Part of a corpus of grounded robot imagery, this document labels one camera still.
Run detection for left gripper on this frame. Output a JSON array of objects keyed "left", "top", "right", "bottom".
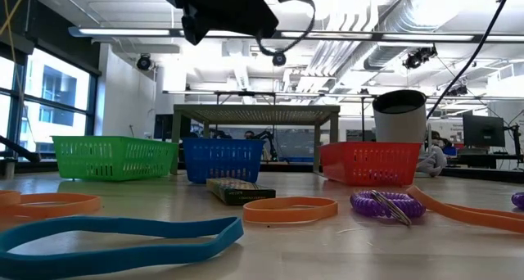
[{"left": 162, "top": 0, "right": 374, "bottom": 46}]

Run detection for yellow crayon box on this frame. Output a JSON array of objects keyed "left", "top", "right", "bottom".
[{"left": 206, "top": 177, "right": 278, "bottom": 206}]

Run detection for purple coil wristband key ring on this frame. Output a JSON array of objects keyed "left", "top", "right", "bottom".
[{"left": 350, "top": 189, "right": 427, "bottom": 227}]

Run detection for orange rubber band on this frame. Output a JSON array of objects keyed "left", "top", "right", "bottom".
[
  {"left": 0, "top": 192, "right": 102, "bottom": 220},
  {"left": 405, "top": 184, "right": 524, "bottom": 235},
  {"left": 0, "top": 188, "right": 22, "bottom": 208},
  {"left": 242, "top": 196, "right": 340, "bottom": 225}
]

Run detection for green plastic basket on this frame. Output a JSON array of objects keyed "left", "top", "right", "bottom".
[{"left": 52, "top": 135, "right": 180, "bottom": 182}]

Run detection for blue rubber band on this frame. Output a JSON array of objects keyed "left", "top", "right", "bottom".
[{"left": 0, "top": 215, "right": 246, "bottom": 280}]

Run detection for black background desk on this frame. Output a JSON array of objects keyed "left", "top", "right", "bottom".
[{"left": 444, "top": 147, "right": 524, "bottom": 170}]

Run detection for black ceiling spotlight cluster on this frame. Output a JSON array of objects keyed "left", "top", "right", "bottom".
[{"left": 403, "top": 45, "right": 438, "bottom": 70}]

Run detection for white round cup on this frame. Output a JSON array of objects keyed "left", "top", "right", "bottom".
[{"left": 371, "top": 89, "right": 429, "bottom": 144}]

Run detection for red plastic basket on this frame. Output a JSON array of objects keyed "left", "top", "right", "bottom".
[{"left": 318, "top": 142, "right": 422, "bottom": 187}]

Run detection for blue plastic basket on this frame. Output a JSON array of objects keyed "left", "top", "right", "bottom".
[{"left": 182, "top": 138, "right": 266, "bottom": 185}]

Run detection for long ceiling light bar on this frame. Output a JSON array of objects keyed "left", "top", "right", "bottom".
[{"left": 68, "top": 25, "right": 524, "bottom": 43}]

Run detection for black screen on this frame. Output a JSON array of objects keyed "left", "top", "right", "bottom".
[{"left": 154, "top": 114, "right": 192, "bottom": 141}]

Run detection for crumpled white plastic bag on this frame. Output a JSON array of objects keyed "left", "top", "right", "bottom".
[{"left": 415, "top": 122, "right": 448, "bottom": 178}]

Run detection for black computer monitor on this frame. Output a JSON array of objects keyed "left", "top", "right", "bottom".
[{"left": 462, "top": 114, "right": 507, "bottom": 149}]

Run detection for large black-framed window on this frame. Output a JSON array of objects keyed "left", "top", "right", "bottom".
[{"left": 0, "top": 46, "right": 102, "bottom": 166}]

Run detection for black slanted bar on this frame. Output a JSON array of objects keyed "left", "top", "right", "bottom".
[{"left": 0, "top": 134, "right": 41, "bottom": 163}]

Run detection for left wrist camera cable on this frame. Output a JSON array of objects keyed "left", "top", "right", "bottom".
[{"left": 255, "top": 0, "right": 317, "bottom": 56}]

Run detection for silver ventilation duct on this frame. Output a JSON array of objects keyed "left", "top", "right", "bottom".
[{"left": 362, "top": 0, "right": 455, "bottom": 70}]

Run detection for long black cable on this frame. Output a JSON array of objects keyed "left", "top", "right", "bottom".
[{"left": 425, "top": 0, "right": 515, "bottom": 120}]

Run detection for yellow hanging cable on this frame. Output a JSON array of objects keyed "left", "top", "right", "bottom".
[{"left": 0, "top": 0, "right": 28, "bottom": 68}]

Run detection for small grey post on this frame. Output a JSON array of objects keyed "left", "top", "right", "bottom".
[{"left": 2, "top": 156, "right": 17, "bottom": 179}]

